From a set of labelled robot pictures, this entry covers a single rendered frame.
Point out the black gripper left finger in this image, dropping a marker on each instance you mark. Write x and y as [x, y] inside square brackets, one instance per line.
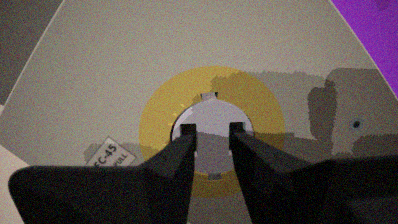
[155, 192]

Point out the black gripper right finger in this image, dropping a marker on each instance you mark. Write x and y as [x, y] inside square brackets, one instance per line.
[282, 189]

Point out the white cylinder with two dark slots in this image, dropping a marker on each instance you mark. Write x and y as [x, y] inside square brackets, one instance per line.
[212, 121]

